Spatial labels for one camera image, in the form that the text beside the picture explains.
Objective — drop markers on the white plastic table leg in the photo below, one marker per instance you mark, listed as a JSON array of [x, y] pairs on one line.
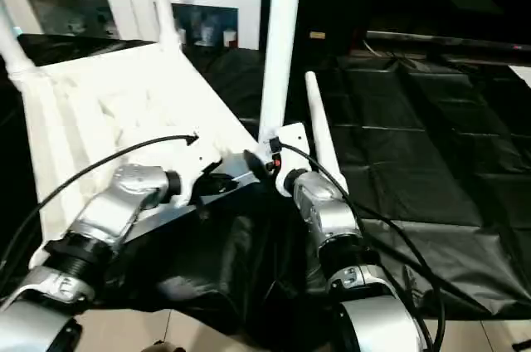
[[321, 119], [164, 7], [280, 57], [12, 49]]

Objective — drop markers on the white plastic table top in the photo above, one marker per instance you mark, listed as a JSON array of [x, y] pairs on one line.
[[124, 90]]

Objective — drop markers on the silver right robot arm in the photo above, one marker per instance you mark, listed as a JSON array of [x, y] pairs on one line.
[[327, 211]]

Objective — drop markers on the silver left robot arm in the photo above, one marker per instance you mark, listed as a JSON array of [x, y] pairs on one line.
[[120, 198]]

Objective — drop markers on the black case with yellow label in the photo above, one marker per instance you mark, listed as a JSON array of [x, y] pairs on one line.
[[317, 35]]

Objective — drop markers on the black plastic mat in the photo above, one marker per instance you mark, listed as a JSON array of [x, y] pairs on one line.
[[415, 161]]

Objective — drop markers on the long grey metal bar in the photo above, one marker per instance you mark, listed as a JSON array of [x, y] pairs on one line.
[[415, 37]]

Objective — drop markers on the white flat board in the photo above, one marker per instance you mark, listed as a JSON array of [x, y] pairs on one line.
[[523, 76]]

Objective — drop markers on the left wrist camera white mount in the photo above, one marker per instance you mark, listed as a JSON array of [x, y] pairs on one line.
[[195, 157]]

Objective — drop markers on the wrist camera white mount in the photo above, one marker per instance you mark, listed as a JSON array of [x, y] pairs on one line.
[[294, 136], [195, 157]]

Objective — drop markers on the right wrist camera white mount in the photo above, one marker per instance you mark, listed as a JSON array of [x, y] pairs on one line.
[[294, 136]]

